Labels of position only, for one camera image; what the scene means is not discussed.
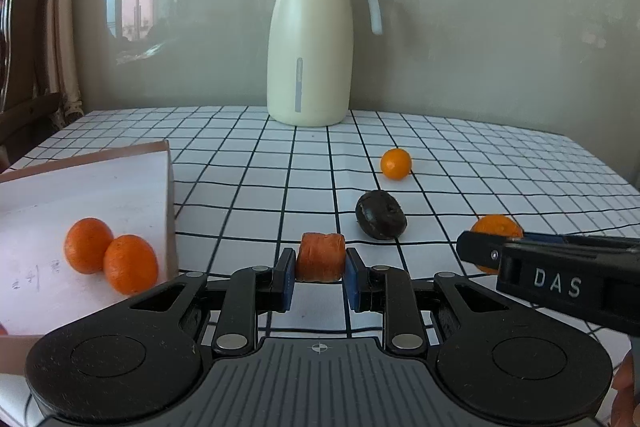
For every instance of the checkered white tablecloth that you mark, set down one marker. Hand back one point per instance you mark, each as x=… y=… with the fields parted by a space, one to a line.
x=300 y=167

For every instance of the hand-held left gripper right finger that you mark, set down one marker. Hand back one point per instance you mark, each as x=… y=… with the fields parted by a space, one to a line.
x=352 y=287

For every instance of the cream thermos jug grey lid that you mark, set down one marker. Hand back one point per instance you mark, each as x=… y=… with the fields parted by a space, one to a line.
x=307 y=57

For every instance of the wooden chair woven cushion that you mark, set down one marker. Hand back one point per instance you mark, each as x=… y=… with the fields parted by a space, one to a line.
x=22 y=57

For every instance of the shallow cardboard box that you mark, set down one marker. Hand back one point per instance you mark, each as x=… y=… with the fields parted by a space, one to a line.
x=100 y=187

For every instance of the small orange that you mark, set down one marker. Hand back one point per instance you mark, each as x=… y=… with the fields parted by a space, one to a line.
x=396 y=164
x=495 y=226
x=87 y=246
x=131 y=265

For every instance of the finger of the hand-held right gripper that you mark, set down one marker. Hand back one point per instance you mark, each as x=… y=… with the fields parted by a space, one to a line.
x=480 y=249

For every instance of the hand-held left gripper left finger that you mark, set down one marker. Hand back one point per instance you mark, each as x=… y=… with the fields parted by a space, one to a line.
x=289 y=281

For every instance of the person's right hand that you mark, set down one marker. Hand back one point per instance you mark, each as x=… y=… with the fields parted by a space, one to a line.
x=625 y=392

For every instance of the beige patterned curtain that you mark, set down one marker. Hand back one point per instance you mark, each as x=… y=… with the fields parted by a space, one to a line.
x=55 y=7

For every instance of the carrot piece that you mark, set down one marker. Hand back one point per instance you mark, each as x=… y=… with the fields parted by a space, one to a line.
x=321 y=257

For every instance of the dark round fruit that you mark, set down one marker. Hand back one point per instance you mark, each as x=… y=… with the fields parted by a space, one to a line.
x=381 y=215

